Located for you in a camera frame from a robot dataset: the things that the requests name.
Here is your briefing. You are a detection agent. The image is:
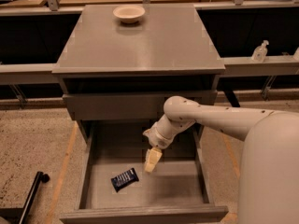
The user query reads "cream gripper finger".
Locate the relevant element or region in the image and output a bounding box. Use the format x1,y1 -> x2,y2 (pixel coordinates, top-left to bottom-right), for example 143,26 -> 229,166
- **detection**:
144,147 -> 163,173

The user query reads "dark blue rxbar wrapper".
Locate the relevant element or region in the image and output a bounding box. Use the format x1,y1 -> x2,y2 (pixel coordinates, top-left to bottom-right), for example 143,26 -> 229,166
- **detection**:
111,168 -> 139,192

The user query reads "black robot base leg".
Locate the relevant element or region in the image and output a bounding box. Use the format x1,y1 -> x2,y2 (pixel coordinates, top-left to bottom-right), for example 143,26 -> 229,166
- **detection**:
0,171 -> 50,224

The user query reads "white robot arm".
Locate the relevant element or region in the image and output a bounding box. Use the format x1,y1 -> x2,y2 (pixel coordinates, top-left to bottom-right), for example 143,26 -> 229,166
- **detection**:
143,96 -> 299,224

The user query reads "open grey middle drawer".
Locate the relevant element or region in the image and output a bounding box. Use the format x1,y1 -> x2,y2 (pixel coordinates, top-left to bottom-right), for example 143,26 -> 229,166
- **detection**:
60,121 -> 228,224

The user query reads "grey drawer cabinet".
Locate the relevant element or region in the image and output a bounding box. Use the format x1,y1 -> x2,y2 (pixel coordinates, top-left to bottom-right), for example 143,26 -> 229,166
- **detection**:
52,4 -> 225,139

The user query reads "closed grey top drawer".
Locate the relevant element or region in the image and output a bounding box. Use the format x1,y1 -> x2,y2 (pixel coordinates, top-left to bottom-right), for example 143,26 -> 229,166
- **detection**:
63,91 -> 217,120

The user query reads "cream ceramic bowl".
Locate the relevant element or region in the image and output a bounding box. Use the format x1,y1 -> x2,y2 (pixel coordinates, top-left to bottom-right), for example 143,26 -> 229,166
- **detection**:
113,5 -> 145,24

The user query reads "grey metal rail frame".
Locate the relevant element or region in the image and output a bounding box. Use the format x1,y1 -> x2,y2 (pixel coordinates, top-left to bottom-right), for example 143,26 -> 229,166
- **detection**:
0,55 -> 299,85

